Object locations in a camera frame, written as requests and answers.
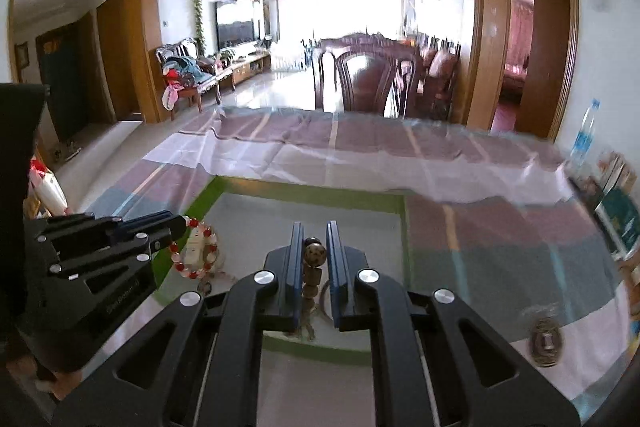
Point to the plaid printed tablecloth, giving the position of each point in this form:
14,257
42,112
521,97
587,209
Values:
475,267

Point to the person's left hand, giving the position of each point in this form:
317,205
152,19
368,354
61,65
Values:
42,384

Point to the green cardboard box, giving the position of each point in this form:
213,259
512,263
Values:
300,190

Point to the pile of clothes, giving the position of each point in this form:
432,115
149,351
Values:
185,69

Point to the upright books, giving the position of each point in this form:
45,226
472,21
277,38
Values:
617,179

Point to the pale stone pendant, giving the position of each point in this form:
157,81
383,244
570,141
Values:
199,247

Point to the clear plastic water bottle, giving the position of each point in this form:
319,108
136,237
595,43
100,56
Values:
585,137

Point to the brown cushioned sofa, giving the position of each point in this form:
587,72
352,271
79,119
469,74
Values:
440,67

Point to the flat screen television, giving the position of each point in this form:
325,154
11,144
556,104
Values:
235,24

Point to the white and red bag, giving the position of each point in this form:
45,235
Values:
47,187

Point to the dark carved wooden chair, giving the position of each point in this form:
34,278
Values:
370,77

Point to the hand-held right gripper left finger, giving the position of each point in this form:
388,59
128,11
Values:
295,257

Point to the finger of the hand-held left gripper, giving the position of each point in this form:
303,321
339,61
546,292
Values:
100,227
110,267

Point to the hanging green vine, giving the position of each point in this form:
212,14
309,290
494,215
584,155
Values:
199,7

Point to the wooden television cabinet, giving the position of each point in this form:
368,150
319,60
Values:
247,69

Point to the wooden armchair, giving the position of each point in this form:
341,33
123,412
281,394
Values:
210,82

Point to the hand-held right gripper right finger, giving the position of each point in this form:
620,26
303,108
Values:
336,257

